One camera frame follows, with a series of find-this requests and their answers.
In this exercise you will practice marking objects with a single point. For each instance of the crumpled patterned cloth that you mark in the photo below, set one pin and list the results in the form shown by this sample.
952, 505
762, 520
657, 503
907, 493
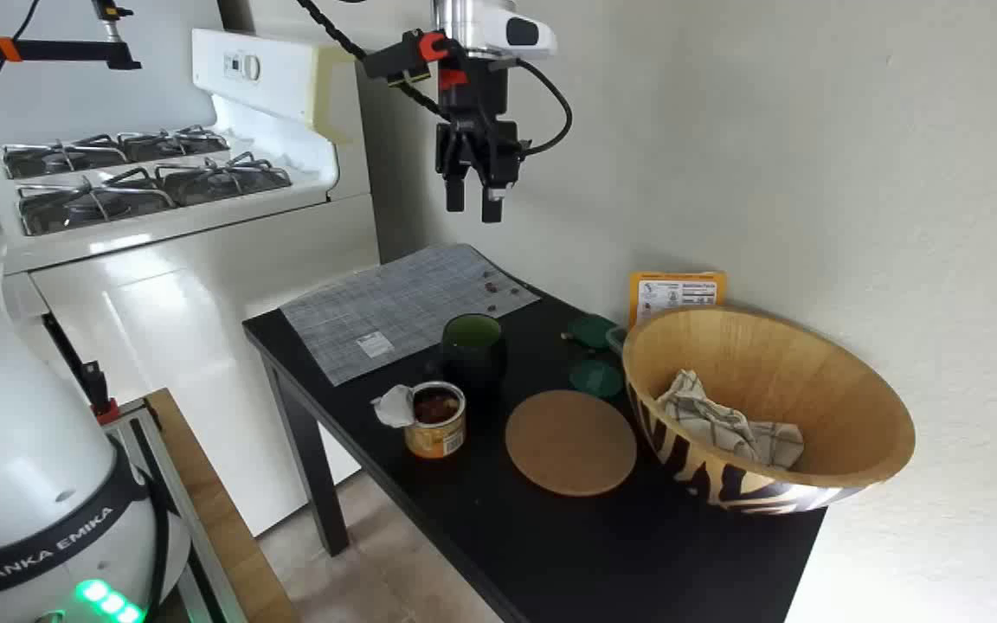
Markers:
685, 401

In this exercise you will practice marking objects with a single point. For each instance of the round cork coaster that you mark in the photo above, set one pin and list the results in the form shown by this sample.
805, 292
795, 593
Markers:
570, 443

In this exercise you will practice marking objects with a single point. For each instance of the wooden bench edge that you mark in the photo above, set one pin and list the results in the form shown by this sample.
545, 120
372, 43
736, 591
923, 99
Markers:
256, 591

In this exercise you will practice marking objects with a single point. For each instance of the green container lid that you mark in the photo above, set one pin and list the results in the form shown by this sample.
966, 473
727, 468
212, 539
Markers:
597, 374

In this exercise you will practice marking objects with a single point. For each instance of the white gas stove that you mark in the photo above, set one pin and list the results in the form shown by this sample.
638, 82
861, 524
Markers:
155, 215

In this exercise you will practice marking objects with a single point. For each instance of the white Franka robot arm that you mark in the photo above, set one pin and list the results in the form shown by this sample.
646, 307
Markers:
50, 452

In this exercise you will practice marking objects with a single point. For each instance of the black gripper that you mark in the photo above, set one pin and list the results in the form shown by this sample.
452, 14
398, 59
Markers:
477, 134

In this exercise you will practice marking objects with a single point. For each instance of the grey patterned paper sheet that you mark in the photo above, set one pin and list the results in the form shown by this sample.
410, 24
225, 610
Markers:
385, 311

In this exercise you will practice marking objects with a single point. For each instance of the orange white carton box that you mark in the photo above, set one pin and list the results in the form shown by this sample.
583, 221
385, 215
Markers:
674, 288

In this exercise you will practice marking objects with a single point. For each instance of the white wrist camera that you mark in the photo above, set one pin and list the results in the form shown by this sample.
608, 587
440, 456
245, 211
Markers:
492, 30

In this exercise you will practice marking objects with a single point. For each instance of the dark green cup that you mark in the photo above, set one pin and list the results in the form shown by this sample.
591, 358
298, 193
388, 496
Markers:
472, 352

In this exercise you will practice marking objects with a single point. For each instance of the wooden zebra pattern bowl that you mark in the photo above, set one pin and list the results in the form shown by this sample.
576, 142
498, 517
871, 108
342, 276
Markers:
857, 429

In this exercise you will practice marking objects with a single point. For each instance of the open tin can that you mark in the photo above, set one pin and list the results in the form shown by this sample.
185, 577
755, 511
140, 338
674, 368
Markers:
432, 415

